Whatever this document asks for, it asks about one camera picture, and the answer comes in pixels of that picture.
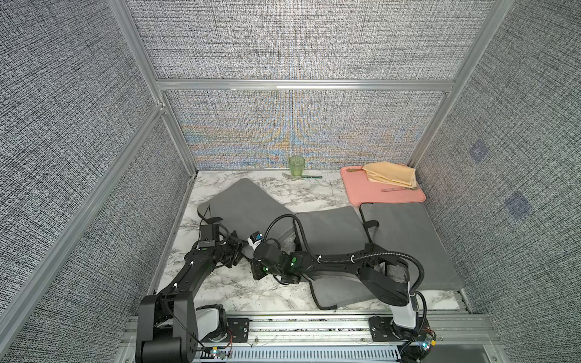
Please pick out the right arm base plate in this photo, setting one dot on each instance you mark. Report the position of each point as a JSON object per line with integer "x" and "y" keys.
{"x": 381, "y": 330}

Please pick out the green plastic cup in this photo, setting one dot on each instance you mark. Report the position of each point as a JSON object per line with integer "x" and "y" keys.
{"x": 296, "y": 165}

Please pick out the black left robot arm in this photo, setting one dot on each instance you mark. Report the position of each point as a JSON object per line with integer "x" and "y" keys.
{"x": 170, "y": 328}

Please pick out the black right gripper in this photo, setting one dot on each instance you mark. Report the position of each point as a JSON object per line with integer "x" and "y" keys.
{"x": 256, "y": 275}

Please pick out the pink tray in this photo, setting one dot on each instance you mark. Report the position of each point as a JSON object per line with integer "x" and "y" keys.
{"x": 360, "y": 190}

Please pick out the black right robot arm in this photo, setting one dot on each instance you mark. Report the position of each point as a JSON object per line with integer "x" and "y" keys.
{"x": 391, "y": 276}

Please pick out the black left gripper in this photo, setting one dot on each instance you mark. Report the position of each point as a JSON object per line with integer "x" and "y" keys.
{"x": 236, "y": 243}

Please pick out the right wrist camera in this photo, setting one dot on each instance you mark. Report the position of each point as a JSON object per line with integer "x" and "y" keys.
{"x": 255, "y": 240}

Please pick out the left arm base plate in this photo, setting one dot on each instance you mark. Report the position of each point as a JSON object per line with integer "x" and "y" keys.
{"x": 233, "y": 329}

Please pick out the tan folded cloth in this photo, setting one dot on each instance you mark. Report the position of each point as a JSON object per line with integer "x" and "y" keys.
{"x": 392, "y": 174}

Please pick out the grey laptop bag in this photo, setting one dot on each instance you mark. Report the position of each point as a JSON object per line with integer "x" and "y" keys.
{"x": 329, "y": 232}
{"x": 245, "y": 208}
{"x": 407, "y": 228}

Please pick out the aluminium front rail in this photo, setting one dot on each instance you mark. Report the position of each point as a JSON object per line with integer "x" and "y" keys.
{"x": 344, "y": 336}

